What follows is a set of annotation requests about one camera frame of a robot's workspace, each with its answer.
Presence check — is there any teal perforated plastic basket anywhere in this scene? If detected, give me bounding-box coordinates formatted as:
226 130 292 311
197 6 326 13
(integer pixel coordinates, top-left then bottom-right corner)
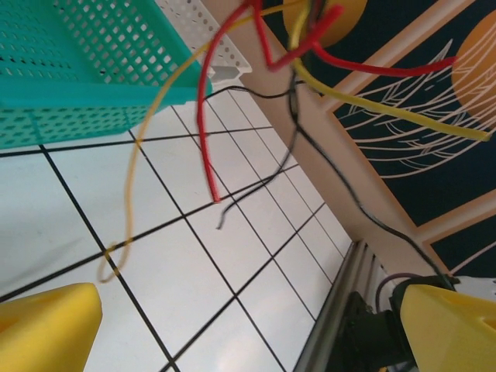
0 0 214 150

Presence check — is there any black cable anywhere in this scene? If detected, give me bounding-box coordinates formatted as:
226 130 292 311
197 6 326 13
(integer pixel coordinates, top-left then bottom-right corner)
215 115 307 232
292 73 456 282

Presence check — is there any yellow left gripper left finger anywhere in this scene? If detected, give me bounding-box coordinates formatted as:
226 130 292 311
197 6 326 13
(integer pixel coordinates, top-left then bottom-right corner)
0 281 104 372

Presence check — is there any white perforated plastic basket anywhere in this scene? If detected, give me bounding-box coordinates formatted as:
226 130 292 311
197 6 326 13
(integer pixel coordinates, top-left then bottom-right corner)
157 0 253 84

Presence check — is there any bundle of coloured wires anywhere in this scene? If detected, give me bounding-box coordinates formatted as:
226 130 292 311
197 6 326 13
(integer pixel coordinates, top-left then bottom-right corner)
96 0 307 284
196 0 264 204
201 79 301 102

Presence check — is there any aluminium front rail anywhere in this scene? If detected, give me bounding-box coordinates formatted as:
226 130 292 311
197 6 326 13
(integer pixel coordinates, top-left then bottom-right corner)
296 239 391 372

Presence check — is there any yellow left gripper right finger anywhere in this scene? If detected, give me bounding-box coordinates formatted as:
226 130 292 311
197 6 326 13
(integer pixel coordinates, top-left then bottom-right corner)
401 284 496 372

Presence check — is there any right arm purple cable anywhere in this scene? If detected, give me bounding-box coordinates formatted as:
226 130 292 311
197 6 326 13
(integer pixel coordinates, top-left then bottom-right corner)
374 272 414 311

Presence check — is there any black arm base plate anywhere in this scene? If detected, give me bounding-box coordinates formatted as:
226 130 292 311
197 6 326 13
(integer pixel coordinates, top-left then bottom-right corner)
346 290 391 346

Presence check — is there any red cable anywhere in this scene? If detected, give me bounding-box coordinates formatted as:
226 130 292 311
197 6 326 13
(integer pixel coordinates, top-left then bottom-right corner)
253 0 459 74

